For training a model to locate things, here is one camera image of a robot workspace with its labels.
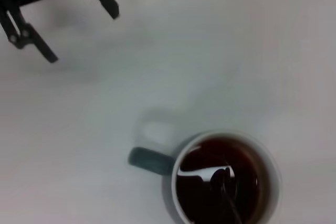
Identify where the grey ceramic mug with tea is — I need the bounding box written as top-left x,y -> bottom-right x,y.
128,129 -> 283,224

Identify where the pink handled metal spoon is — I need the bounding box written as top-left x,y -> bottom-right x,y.
209,167 -> 244,224

